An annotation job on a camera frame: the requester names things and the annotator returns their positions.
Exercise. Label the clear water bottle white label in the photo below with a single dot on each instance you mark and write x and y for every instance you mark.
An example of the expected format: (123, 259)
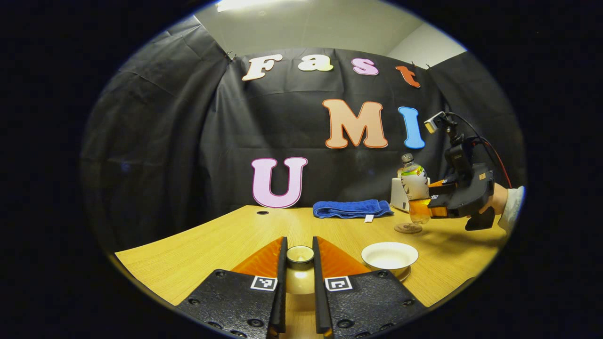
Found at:
(414, 186)

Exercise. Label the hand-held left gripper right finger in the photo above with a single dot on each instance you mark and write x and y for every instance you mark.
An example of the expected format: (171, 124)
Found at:
(367, 301)

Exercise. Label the cream teacup lid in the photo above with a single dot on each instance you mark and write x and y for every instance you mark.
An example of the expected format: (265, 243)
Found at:
(300, 282)

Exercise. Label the ceiling light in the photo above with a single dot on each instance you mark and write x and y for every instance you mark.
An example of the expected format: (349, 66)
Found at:
(249, 4)

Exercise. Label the cream porcelain teacup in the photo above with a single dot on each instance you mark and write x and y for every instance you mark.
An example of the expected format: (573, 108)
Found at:
(389, 256)

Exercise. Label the round brown coaster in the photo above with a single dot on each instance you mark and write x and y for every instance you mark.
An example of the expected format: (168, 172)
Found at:
(408, 229)

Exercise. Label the blue folded towel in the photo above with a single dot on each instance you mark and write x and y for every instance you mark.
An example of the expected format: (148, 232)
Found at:
(351, 208)

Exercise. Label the cream toaster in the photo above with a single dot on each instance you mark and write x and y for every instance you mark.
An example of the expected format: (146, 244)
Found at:
(398, 195)

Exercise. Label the black backdrop cloth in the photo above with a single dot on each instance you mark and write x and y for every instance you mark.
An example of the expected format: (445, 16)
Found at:
(160, 141)

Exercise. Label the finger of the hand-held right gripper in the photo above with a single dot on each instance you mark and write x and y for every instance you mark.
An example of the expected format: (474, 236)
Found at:
(438, 183)
(435, 209)

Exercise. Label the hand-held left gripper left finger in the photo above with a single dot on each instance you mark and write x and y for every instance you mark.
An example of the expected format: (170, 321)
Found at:
(235, 301)

